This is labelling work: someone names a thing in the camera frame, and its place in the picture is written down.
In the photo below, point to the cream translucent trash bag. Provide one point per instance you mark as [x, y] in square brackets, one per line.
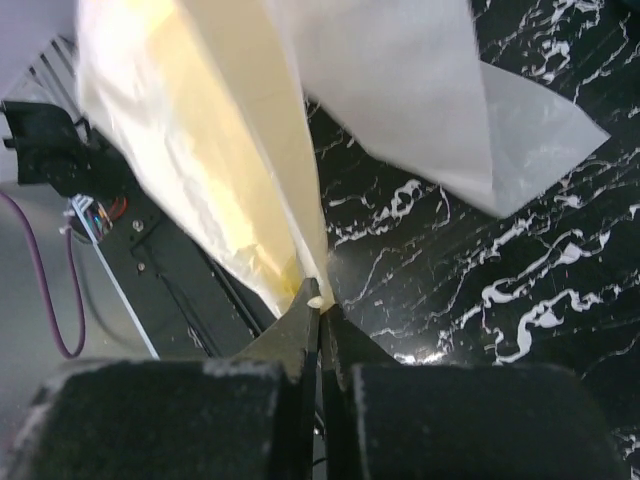
[205, 99]

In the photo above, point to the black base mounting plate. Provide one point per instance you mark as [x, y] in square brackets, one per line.
[185, 305]

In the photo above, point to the right connector box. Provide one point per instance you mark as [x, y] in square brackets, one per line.
[89, 220]

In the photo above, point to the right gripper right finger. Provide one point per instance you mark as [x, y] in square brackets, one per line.
[387, 420]

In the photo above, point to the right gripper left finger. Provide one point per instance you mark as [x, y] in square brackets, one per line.
[250, 416]

